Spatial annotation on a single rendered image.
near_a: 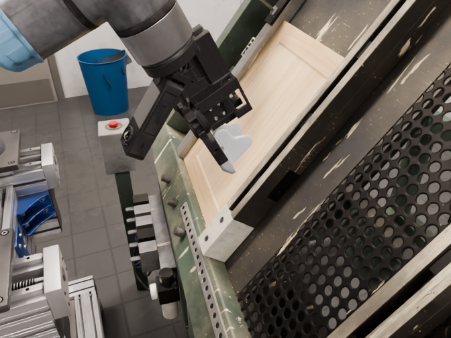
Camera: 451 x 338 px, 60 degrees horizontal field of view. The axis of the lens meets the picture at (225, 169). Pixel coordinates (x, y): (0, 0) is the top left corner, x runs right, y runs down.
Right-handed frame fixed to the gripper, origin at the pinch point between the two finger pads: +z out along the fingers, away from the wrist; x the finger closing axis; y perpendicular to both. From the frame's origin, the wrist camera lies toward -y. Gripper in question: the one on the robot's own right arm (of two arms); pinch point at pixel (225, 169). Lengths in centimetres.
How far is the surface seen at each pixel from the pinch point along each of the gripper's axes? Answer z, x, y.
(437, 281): 16.7, -23.4, 14.6
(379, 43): 9.1, 15.9, 38.9
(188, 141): 38, 69, -5
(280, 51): 21, 56, 33
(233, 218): 29.8, 19.1, -4.8
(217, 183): 38, 42, -4
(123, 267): 109, 111, -75
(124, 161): 42, 89, -30
